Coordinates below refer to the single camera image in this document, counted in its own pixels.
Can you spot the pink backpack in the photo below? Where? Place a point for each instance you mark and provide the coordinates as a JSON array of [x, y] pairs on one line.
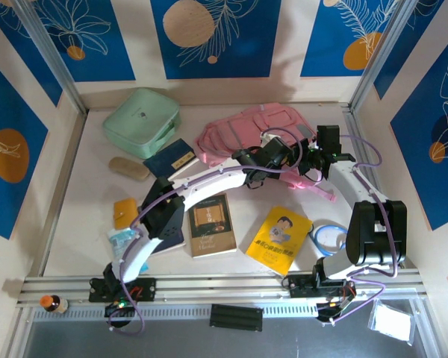
[[246, 127]]

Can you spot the brown paperback book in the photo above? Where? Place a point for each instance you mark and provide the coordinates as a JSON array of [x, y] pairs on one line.
[[211, 231]]

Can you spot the yellow cartoon cover book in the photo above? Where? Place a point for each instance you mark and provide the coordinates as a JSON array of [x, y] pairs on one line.
[[276, 242]]

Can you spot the navy book with cream label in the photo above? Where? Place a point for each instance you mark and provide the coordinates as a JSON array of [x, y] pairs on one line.
[[164, 158]]

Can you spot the navy notebook with yellow tag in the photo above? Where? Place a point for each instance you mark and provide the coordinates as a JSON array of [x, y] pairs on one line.
[[171, 245]]

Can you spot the tan pencil case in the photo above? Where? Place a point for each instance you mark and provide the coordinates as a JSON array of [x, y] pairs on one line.
[[128, 168]]

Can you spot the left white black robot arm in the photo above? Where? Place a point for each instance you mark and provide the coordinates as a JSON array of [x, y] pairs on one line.
[[205, 181]]

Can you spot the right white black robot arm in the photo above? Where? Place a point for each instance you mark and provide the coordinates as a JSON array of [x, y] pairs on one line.
[[343, 179]]

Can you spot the mint green zip case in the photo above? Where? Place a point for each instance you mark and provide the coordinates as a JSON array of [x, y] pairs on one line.
[[138, 119]]

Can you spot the blue tissue pack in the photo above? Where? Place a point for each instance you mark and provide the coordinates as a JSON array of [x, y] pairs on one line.
[[117, 240]]

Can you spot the blue stethoscope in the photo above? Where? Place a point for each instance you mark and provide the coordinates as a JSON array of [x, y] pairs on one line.
[[316, 236]]

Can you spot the black slotted plate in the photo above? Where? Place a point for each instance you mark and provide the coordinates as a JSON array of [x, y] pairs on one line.
[[235, 317]]

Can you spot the clear plastic bag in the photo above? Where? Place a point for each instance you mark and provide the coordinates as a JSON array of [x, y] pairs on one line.
[[390, 322]]

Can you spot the orange capped small bottle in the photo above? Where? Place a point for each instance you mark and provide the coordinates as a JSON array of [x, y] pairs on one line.
[[54, 304]]

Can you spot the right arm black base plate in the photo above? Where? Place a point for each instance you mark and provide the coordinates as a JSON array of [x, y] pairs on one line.
[[298, 287]]

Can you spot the aluminium mounting rail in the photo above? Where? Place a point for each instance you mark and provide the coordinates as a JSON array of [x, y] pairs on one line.
[[216, 289]]

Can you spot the aluminium frame post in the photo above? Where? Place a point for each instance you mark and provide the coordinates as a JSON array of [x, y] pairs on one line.
[[381, 56], [55, 63]]

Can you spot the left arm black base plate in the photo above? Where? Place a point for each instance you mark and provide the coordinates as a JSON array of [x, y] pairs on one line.
[[145, 289]]

